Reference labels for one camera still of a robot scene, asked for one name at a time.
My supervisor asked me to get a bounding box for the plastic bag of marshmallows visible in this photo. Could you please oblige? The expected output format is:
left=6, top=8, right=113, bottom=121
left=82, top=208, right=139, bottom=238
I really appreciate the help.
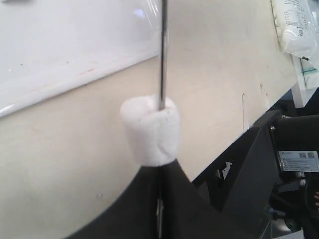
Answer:
left=271, top=0, right=319, bottom=67

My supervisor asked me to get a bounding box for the white plastic tray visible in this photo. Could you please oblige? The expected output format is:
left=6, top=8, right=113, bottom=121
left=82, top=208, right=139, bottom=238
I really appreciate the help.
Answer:
left=0, top=0, right=160, bottom=117

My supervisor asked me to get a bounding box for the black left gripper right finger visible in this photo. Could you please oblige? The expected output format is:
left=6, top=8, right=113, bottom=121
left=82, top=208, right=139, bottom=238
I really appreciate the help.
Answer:
left=161, top=160, right=271, bottom=239

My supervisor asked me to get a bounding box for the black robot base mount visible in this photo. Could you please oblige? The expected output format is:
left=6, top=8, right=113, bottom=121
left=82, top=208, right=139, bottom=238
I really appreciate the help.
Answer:
left=191, top=109, right=319, bottom=239

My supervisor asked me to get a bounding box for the white marshmallow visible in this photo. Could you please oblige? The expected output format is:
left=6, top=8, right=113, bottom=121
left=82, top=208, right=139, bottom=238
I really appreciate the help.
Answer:
left=120, top=95, right=181, bottom=167

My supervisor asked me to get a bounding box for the white board at table edge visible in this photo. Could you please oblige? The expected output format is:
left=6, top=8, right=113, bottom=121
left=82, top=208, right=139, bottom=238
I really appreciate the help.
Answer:
left=291, top=56, right=319, bottom=109

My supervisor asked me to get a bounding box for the thin metal skewer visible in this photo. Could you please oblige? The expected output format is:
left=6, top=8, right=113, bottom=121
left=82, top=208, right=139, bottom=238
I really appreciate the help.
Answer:
left=159, top=0, right=168, bottom=110

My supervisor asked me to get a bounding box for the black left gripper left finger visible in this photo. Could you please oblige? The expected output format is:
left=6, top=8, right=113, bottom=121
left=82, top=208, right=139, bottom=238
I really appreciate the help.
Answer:
left=68, top=167, right=159, bottom=239

